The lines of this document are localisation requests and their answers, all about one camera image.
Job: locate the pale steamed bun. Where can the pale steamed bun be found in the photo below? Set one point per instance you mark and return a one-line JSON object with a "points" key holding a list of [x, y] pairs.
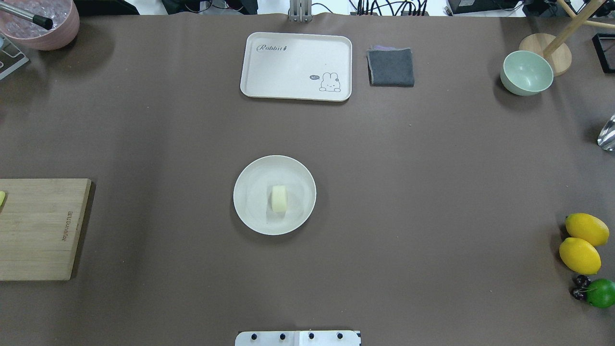
{"points": [[279, 199]]}

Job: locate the cream round plate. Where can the cream round plate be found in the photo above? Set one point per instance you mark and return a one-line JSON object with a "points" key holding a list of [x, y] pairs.
{"points": [[253, 191]]}

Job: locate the cream rectangular tray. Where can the cream rectangular tray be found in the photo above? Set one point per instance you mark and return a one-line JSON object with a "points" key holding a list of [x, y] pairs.
{"points": [[297, 67]]}

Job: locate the black framed wooden tray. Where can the black framed wooden tray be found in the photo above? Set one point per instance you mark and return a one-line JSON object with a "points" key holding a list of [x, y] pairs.
{"points": [[604, 45]]}

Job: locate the dark grey folded cloth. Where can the dark grey folded cloth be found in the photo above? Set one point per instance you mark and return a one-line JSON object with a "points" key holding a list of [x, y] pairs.
{"points": [[390, 67]]}

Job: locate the mint green bowl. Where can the mint green bowl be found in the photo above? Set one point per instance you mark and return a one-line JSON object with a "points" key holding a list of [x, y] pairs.
{"points": [[526, 73]]}

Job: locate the wooden cutting board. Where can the wooden cutting board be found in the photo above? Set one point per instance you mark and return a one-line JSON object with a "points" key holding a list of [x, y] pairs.
{"points": [[40, 226]]}

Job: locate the wooden mug tree stand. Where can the wooden mug tree stand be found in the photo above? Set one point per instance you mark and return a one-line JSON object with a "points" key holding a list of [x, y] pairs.
{"points": [[553, 48]]}

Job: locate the yellow lemon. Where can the yellow lemon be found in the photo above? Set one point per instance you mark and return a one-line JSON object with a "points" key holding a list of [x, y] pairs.
{"points": [[587, 227], [580, 256]]}

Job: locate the pink bowl with ice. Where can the pink bowl with ice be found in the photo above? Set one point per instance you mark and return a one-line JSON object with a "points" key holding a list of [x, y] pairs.
{"points": [[66, 24]]}

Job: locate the dark cherries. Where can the dark cherries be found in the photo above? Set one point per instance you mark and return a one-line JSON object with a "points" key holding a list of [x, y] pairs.
{"points": [[579, 292]]}

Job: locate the steel scoop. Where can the steel scoop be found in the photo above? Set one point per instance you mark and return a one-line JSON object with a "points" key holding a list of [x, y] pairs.
{"points": [[606, 137]]}

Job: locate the steel black-tipped rod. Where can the steel black-tipped rod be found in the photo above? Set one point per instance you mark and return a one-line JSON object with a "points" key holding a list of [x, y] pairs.
{"points": [[43, 22]]}

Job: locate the green lime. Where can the green lime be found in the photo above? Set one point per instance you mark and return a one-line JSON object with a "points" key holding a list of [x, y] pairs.
{"points": [[601, 293]]}

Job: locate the aluminium frame post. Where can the aluminium frame post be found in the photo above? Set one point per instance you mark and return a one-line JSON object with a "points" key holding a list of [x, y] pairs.
{"points": [[300, 11]]}

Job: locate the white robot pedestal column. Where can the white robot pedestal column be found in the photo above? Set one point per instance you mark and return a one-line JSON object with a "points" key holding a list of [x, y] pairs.
{"points": [[299, 338]]}

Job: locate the white wire cup rack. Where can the white wire cup rack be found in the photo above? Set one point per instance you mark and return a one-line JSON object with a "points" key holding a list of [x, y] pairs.
{"points": [[11, 57]]}

